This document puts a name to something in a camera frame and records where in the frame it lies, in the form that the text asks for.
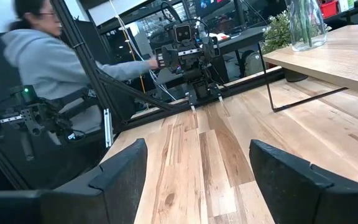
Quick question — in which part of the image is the clear glass vase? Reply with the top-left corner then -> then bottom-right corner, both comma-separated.
287,0 -> 328,52

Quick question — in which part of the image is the red plastic bin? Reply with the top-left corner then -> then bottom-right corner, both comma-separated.
320,0 -> 340,19

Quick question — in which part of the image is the red artificial flower bunch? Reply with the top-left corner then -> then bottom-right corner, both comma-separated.
290,0 -> 304,44
296,0 -> 314,47

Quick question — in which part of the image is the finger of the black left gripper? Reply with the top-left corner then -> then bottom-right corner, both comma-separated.
154,44 -> 179,72
201,35 -> 221,60

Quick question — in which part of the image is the black computer monitor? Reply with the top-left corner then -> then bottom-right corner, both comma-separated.
193,0 -> 232,18

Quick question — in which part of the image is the dark grey desk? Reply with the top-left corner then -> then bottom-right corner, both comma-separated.
216,24 -> 270,85

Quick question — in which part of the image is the yellow cable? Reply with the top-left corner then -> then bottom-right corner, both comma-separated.
121,26 -> 150,110

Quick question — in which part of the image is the person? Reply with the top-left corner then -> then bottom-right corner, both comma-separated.
0,0 -> 160,134

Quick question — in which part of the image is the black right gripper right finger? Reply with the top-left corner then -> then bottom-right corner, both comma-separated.
249,139 -> 358,224

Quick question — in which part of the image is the wooden shelf with black frame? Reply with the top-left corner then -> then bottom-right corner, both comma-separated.
257,23 -> 358,113

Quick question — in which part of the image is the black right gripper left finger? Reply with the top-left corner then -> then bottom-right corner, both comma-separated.
0,138 -> 149,224

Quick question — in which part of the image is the black aluminium table frame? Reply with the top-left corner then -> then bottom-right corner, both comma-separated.
0,0 -> 287,190

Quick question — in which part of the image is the silver frame bracket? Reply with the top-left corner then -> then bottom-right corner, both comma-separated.
103,108 -> 114,149

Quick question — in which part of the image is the potted green plant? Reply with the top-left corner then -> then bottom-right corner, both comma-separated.
260,10 -> 332,83

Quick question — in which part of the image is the white cable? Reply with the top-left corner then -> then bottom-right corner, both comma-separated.
109,0 -> 178,102

